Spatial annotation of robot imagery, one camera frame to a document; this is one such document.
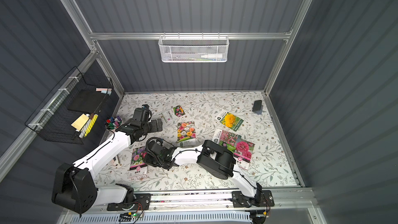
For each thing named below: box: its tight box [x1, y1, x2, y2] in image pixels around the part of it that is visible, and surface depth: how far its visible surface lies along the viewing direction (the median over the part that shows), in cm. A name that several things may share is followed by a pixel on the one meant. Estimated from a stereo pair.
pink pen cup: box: [104, 115, 123, 131], surface depth 90 cm
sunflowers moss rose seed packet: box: [161, 104, 186, 124], surface depth 110 cm
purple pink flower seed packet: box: [127, 146, 148, 179], surface depth 86 cm
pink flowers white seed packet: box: [211, 129, 238, 152], surface depth 98 cm
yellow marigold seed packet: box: [214, 111, 245, 132], surface depth 107 cm
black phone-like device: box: [252, 99, 263, 115], surface depth 110 cm
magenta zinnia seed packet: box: [233, 134, 256, 171], surface depth 93 cm
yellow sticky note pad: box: [70, 113, 90, 132], surface depth 71 cm
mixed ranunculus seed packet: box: [177, 121, 197, 148], surface depth 98 cm
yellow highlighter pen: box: [83, 114, 99, 137], surface depth 72 cm
